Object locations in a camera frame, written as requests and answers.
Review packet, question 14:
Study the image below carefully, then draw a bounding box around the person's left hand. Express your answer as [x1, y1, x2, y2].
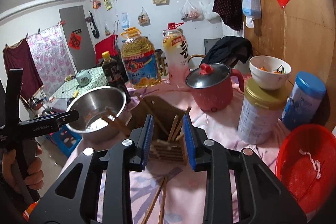
[2, 149, 44, 193]

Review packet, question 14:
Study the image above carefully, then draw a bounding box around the maroon hanging cloth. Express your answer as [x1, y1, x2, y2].
[2, 38, 45, 102]

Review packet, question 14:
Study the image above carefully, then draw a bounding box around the wooden utensil holder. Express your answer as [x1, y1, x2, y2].
[127, 96, 187, 165]

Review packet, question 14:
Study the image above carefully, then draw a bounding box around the orange red bag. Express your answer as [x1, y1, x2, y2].
[23, 202, 38, 222]

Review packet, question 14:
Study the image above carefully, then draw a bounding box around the chopstick in holder right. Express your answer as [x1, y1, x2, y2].
[173, 106, 191, 141]

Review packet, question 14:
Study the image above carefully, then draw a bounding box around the wooden chopstick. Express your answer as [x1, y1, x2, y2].
[167, 115, 179, 142]
[141, 176, 166, 224]
[158, 176, 168, 224]

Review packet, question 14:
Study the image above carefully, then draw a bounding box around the blue lidded container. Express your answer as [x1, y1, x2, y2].
[281, 71, 326, 131]

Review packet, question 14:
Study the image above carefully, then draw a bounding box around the chopstick in holder left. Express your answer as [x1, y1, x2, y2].
[101, 109, 131, 136]

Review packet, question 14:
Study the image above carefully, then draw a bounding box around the milk powder tin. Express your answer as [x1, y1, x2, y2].
[238, 79, 288, 144]

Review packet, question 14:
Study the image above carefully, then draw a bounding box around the red fu door sticker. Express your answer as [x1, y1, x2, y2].
[68, 33, 81, 50]

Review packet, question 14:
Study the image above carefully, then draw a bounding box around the metal kettle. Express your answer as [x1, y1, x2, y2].
[29, 97, 44, 111]

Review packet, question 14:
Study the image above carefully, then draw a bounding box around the grey door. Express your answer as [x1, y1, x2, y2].
[59, 6, 96, 71]

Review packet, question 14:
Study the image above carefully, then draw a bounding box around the small green rice cooker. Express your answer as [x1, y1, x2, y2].
[75, 69, 92, 87]

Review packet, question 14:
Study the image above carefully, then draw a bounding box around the chopstick in holder middle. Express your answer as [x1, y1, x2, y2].
[135, 93, 168, 135]

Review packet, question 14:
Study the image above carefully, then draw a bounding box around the dark soy sauce bottle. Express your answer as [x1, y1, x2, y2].
[102, 51, 131, 104]

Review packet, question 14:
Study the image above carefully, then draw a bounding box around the green patterned side table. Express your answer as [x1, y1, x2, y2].
[52, 66, 108, 100]

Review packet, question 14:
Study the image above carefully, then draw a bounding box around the floral hanging cloth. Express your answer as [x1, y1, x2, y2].
[27, 25, 75, 96]

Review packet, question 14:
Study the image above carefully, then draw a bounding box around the red electric pot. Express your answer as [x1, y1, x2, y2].
[186, 63, 244, 112]

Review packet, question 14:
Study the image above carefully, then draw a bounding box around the cooking oil bottle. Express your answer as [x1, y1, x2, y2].
[121, 27, 161, 89]

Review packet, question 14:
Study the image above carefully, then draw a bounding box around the white pink bottle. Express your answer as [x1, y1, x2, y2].
[162, 22, 189, 89]

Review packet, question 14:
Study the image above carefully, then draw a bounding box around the stainless steel bowl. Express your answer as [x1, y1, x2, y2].
[67, 86, 127, 144]

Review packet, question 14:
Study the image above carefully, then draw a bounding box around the chopstick in holder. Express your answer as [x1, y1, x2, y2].
[135, 93, 168, 135]
[101, 109, 131, 136]
[173, 106, 191, 141]

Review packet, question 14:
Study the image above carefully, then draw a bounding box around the pink floral tablecloth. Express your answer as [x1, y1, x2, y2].
[129, 79, 289, 223]

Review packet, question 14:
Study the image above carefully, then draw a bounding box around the white ceramic bowl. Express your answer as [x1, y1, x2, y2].
[249, 56, 292, 90]

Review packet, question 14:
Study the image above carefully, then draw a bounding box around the blue plastic stool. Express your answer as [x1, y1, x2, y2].
[46, 125, 82, 157]

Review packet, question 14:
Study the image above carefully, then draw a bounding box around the red plastic colander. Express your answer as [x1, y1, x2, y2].
[275, 124, 335, 214]

